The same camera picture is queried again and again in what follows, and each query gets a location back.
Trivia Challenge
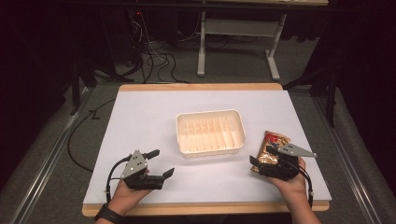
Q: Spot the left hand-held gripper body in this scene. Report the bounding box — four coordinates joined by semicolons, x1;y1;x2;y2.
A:
120;149;164;191

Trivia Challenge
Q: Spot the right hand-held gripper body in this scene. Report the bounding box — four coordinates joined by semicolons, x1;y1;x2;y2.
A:
257;143;318;182

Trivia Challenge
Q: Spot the golden snack packet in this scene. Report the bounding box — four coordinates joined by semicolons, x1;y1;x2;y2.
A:
250;130;291;174

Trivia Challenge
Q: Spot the white plastic tray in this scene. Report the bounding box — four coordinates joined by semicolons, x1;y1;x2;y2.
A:
175;108;247;159

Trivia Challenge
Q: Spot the person's right hand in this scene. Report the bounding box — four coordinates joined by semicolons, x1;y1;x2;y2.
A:
266;157;310;209

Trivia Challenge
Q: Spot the person's left hand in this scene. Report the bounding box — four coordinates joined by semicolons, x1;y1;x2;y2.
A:
106;169;154;217

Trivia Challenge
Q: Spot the white table sheet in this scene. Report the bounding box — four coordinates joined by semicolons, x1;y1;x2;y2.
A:
83;89;332;205

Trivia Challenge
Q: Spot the black wristwatch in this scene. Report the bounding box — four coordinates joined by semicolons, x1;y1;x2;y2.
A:
93;203;124;224

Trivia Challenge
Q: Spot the black stand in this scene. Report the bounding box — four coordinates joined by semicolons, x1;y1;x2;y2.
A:
68;54;98;117
282;62;340;129

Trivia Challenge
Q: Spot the wooden table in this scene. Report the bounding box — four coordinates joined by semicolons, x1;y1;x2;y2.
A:
81;82;331;218

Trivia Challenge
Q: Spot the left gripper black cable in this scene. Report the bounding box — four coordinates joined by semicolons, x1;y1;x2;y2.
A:
104;153;134;204

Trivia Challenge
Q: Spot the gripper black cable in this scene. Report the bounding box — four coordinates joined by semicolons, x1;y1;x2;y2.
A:
289;160;315;208
104;153;134;204

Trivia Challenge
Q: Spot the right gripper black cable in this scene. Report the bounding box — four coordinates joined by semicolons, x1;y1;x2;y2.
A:
289;160;315;208

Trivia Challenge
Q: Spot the metal floor rail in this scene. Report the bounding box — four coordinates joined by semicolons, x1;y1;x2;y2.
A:
8;87;92;224
311;92;383;224

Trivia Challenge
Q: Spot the black floor cable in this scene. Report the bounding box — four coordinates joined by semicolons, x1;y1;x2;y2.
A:
66;98;117;174

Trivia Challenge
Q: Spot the tangle of cables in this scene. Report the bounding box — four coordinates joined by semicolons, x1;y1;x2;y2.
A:
123;10;202;85

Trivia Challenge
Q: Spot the white desk frame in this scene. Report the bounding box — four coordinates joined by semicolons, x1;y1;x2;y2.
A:
196;0;330;83

